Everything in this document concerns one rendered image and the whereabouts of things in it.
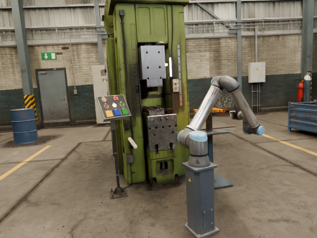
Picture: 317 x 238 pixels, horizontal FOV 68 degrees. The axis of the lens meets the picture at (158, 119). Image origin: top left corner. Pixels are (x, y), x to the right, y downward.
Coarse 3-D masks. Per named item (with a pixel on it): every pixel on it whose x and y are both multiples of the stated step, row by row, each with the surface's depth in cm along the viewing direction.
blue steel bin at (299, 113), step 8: (288, 104) 565; (296, 104) 542; (304, 104) 519; (312, 104) 576; (288, 112) 567; (296, 112) 545; (304, 112) 522; (312, 112) 501; (288, 120) 569; (296, 120) 546; (304, 120) 524; (312, 120) 503; (288, 128) 572; (296, 128) 547; (304, 128) 524; (312, 128) 504
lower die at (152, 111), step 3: (150, 108) 311; (153, 108) 308; (156, 108) 296; (159, 108) 296; (162, 108) 299; (147, 111) 301; (150, 111) 294; (153, 111) 295; (156, 111) 296; (159, 111) 297; (162, 111) 298; (150, 114) 294; (153, 114) 295; (156, 114) 296; (159, 114) 297
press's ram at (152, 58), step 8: (144, 48) 282; (152, 48) 285; (160, 48) 287; (144, 56) 284; (152, 56) 286; (160, 56) 289; (144, 64) 285; (152, 64) 287; (160, 64) 290; (144, 72) 286; (152, 72) 288; (160, 72) 291
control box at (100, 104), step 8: (104, 96) 264; (112, 96) 270; (120, 96) 276; (96, 104) 262; (104, 104) 259; (112, 104) 264; (104, 112) 254; (112, 112) 260; (120, 112) 266; (128, 112) 272; (104, 120) 255; (112, 120) 264
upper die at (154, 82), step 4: (144, 80) 300; (148, 80) 288; (152, 80) 290; (156, 80) 291; (160, 80) 292; (144, 84) 302; (148, 84) 289; (152, 84) 290; (156, 84) 291; (160, 84) 293
